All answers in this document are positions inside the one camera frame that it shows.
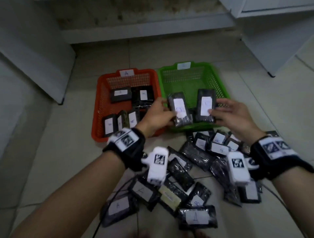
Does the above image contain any person's right hand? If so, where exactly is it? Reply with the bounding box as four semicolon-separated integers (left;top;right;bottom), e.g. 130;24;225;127
209;98;264;144

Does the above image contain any person's left hand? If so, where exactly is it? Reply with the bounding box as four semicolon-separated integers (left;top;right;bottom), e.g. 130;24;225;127
135;97;182;138

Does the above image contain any black labelled packet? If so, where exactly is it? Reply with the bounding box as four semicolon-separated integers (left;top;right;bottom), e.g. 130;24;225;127
193;89;217;123
167;92;194;128

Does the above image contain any person's right forearm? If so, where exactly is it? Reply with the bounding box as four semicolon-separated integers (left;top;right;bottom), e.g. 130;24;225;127
270;169;314;238

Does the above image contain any person's left forearm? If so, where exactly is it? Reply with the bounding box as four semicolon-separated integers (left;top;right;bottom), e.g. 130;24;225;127
10;154;128;238

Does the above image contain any pile of black packets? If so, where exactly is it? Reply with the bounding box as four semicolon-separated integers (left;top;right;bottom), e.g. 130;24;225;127
100;130;279;231

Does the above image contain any green plastic basket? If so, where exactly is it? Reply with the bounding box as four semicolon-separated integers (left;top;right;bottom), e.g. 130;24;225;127
157;61;231;133

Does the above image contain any cluster of black packets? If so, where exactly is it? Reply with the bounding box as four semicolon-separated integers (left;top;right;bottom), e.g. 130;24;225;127
103;86;156;138

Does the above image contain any orange plastic basket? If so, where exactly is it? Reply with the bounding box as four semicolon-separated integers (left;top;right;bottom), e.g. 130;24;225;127
91;69;165;143

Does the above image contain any white cabinet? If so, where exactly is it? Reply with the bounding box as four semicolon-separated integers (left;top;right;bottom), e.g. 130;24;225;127
0;0;76;106
218;0;314;78

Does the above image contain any white shelf base panel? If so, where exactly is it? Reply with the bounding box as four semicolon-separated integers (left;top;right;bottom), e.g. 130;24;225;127
61;13;236;45

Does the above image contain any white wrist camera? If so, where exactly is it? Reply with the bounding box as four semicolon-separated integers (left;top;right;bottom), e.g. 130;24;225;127
141;146;170;186
226;151;259;186

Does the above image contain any black marker wrist strap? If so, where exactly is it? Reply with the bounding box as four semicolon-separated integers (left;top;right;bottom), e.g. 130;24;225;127
103;127;146;172
248;134;314;181

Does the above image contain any black cable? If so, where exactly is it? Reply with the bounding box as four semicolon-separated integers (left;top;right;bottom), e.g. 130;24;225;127
93;177;138;238
260;181;306;238

